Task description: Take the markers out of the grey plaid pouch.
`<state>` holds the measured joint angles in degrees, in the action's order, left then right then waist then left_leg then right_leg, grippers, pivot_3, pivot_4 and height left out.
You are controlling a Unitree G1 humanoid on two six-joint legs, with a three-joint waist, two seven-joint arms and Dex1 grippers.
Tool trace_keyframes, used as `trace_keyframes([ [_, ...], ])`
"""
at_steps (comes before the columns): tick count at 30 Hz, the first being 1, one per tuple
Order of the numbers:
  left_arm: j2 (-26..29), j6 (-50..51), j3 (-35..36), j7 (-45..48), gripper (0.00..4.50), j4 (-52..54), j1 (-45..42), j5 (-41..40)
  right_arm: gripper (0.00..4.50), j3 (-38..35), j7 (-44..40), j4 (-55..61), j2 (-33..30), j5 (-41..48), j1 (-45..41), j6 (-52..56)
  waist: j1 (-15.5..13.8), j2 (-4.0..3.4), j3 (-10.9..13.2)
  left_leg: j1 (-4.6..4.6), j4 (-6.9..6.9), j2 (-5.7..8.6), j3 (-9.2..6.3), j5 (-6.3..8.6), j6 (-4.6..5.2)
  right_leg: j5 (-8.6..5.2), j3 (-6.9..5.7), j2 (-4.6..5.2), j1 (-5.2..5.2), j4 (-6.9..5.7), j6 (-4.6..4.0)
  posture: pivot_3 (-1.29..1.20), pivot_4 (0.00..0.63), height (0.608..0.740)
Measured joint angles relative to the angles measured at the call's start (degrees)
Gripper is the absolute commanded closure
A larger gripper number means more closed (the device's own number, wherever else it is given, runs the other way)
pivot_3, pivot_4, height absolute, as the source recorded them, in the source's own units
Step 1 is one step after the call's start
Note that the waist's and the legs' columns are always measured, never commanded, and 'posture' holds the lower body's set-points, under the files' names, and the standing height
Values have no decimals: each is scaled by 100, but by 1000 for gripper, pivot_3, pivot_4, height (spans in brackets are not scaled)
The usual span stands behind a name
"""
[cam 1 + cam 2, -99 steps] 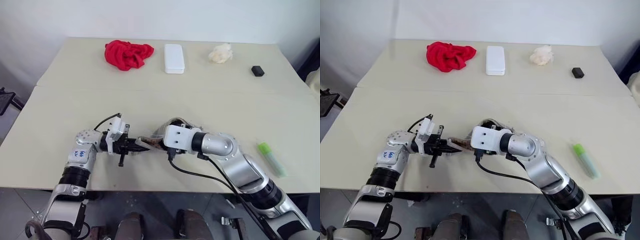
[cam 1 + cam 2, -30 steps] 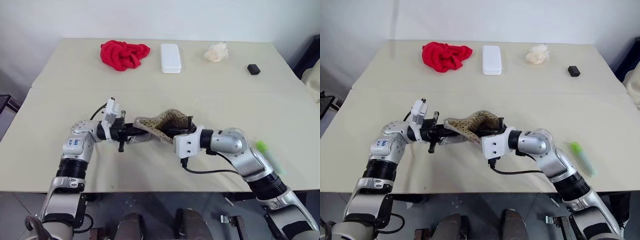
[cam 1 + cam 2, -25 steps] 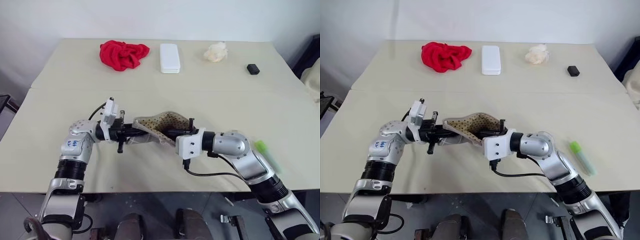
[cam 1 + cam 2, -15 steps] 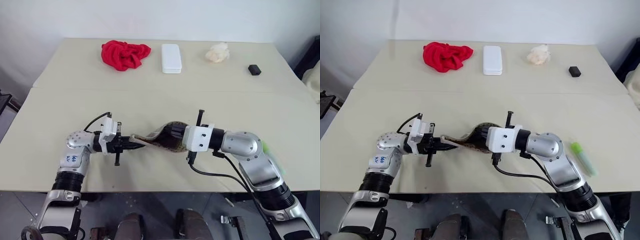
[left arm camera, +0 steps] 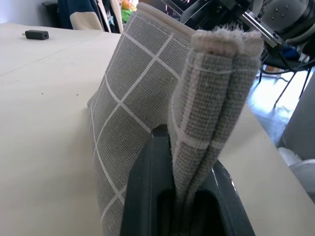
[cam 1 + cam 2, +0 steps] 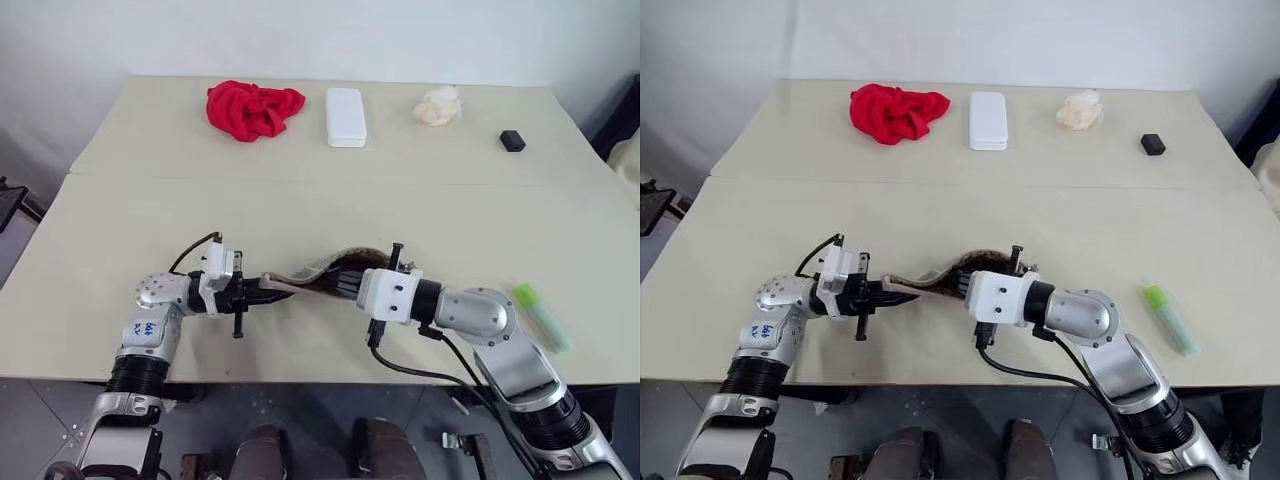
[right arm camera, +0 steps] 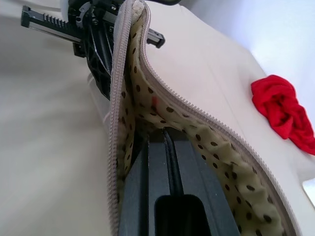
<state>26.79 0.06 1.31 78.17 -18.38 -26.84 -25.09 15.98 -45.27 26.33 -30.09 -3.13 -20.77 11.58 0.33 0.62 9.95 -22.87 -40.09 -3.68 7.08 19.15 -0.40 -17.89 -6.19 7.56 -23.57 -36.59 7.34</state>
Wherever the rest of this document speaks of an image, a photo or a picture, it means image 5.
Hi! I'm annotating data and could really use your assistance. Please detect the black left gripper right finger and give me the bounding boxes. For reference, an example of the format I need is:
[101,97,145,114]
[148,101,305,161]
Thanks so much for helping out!
[196,159,256,236]

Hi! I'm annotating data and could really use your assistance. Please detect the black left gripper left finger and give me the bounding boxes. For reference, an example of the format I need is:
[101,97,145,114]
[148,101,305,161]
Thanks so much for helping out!
[120,124,178,236]

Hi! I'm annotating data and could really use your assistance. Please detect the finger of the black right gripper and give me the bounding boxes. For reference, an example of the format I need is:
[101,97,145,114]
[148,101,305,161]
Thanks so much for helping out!
[181,0,247,31]

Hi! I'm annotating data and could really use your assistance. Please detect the grey checked pouch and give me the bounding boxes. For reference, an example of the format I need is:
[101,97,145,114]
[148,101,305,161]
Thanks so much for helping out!
[86,2,263,236]

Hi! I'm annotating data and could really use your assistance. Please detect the metal chair legs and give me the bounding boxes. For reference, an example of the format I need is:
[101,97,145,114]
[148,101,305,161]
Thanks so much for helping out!
[255,61,312,106]

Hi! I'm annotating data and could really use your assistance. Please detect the colourful plush toys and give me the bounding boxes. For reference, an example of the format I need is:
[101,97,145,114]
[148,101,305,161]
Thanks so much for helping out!
[120,0,138,24]

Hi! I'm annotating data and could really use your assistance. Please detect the white rounded object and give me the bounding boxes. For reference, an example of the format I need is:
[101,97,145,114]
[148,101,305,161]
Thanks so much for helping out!
[278,147,315,179]

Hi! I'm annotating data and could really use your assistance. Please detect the dark blue and cream garment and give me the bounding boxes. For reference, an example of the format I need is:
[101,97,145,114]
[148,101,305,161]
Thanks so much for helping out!
[58,0,104,31]

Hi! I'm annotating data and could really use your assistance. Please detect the small black power adapter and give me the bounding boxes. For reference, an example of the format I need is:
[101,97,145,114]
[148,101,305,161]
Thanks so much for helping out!
[21,29,50,40]

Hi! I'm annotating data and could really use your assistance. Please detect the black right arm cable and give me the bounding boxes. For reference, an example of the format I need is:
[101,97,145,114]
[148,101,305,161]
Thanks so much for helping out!
[258,41,315,74]

